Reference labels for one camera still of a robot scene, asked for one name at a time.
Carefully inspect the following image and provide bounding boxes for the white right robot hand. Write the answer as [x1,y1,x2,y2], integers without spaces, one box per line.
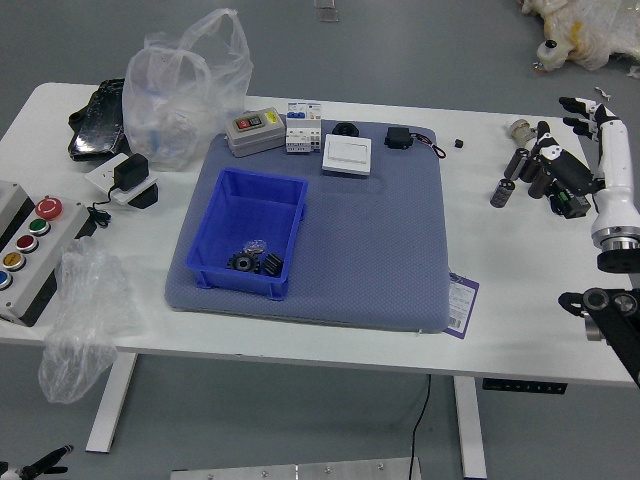
[533,95,640,240]

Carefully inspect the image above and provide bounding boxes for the black-white left robot hand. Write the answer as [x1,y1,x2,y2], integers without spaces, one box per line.
[0,443,75,480]

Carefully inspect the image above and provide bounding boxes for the big black gear nut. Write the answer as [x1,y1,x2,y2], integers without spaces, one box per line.
[226,250,262,276]

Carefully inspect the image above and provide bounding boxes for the small black gear nut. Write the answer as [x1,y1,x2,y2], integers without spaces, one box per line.
[260,251,284,278]

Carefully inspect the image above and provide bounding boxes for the grey push-button control box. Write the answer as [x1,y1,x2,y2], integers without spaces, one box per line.
[0,178,92,329]

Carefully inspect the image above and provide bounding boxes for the blue plastic box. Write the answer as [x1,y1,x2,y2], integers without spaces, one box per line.
[186,167,310,303]

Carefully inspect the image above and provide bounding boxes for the black module green terminals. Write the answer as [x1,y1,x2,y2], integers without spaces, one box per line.
[548,180,594,220]

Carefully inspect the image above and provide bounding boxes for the black cylindrical capacitor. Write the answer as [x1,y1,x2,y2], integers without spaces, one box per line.
[491,178,517,208]
[519,154,542,183]
[506,148,529,181]
[528,168,552,199]

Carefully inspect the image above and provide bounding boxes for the white table leg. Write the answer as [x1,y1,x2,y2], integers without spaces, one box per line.
[453,376,489,479]
[85,351,138,454]

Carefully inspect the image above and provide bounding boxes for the white lamp socket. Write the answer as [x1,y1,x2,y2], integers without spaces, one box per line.
[507,118,540,148]

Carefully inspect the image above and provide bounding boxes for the plastic-wrapped plush toy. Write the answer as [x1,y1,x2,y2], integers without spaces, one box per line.
[516,0,640,74]

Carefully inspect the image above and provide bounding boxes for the crumpled clear plastic bag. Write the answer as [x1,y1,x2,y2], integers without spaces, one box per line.
[38,236,142,405]

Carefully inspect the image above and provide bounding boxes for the black desk control panel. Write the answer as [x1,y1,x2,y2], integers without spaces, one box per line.
[481,378,569,394]

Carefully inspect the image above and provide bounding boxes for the grey-blue foam mat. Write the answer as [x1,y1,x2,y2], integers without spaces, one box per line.
[164,118,451,335]

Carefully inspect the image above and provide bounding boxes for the white socket plate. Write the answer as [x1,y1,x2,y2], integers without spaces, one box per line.
[84,153,162,211]

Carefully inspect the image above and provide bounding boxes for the black power adapter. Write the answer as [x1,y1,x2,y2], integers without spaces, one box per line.
[86,152,151,229]

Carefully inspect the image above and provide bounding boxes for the white circuit breaker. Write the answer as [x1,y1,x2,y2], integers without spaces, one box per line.
[284,101,323,156]

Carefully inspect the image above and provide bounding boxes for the clear plastic piece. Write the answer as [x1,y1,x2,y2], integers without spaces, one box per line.
[313,0,343,24]

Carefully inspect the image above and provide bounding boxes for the black patterned pouch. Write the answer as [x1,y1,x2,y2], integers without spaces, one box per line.
[67,77,129,161]

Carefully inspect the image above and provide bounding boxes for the large clear plastic bag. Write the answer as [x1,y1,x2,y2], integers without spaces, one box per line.
[121,7,254,172]

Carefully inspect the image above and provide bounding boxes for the black module with wires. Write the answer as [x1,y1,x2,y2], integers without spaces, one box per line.
[383,126,447,160]

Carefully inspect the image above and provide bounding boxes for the white wall switch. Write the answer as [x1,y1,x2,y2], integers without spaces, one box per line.
[320,132,374,176]

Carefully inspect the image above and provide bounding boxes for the black hanging cable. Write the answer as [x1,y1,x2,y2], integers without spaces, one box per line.
[409,373,433,480]

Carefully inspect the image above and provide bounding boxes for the grey two-button switch box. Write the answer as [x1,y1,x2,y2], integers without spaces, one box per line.
[223,108,288,159]

